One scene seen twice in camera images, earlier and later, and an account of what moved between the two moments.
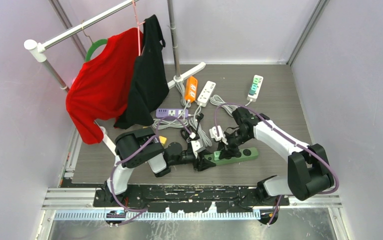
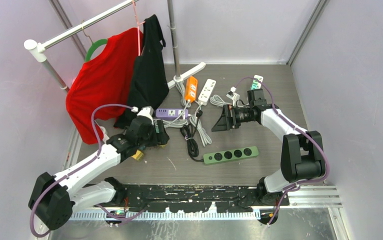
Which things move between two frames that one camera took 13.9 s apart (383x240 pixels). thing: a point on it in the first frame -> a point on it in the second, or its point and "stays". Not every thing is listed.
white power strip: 206,93 stays
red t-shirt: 99,88 stays
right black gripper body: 234,139 -> 238,115
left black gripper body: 197,163 -> 158,138
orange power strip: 191,89 stays
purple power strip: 164,112 stays
